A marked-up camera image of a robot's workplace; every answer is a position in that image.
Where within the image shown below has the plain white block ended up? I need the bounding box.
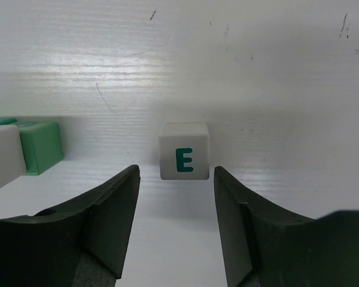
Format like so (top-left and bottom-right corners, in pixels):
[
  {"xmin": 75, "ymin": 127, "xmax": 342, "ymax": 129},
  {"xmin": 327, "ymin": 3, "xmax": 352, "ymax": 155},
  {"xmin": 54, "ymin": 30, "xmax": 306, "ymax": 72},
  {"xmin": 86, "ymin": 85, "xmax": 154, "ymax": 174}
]
[{"xmin": 0, "ymin": 125, "xmax": 26, "ymax": 188}]

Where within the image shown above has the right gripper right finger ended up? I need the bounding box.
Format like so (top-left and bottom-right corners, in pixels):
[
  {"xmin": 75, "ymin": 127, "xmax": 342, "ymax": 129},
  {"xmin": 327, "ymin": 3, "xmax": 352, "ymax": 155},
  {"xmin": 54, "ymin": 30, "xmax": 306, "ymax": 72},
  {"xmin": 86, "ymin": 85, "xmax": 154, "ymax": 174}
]
[{"xmin": 214, "ymin": 166, "xmax": 359, "ymax": 286}]

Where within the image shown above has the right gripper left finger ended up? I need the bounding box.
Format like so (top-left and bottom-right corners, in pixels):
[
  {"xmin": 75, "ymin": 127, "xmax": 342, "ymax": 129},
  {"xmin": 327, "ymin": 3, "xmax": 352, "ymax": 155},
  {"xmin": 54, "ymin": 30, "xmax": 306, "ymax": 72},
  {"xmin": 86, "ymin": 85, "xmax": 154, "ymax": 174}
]
[{"xmin": 0, "ymin": 164, "xmax": 141, "ymax": 286}]

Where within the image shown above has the light green G block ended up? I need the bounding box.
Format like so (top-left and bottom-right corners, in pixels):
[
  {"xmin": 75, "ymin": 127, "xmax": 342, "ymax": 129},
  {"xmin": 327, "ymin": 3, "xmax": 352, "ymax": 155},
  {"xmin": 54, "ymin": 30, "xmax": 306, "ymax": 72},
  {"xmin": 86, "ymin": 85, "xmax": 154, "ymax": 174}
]
[{"xmin": 14, "ymin": 121, "xmax": 64, "ymax": 176}]

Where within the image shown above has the white E block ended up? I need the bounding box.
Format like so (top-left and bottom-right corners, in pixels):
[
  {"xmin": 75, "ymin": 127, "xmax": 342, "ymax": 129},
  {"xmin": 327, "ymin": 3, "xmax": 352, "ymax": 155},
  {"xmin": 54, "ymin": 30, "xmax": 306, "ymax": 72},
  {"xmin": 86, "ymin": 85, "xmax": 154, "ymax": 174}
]
[{"xmin": 159, "ymin": 123, "xmax": 210, "ymax": 180}]

